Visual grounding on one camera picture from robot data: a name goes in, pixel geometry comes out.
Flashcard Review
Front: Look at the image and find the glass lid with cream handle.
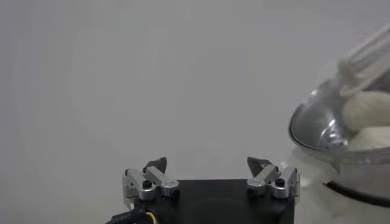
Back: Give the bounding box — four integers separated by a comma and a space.
288, 23, 390, 167

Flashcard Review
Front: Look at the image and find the stainless steel steamer basket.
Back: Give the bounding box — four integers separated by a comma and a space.
280, 150, 390, 208

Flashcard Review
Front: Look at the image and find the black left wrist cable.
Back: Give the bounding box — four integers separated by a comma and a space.
105, 208, 156, 224

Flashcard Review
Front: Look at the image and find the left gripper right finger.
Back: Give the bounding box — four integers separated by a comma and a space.
246, 156, 301, 200

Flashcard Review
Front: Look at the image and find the white steamed baozi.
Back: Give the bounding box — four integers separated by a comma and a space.
347, 126, 390, 152
341, 90, 390, 131

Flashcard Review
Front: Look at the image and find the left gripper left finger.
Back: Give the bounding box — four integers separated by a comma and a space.
121, 156, 181, 211

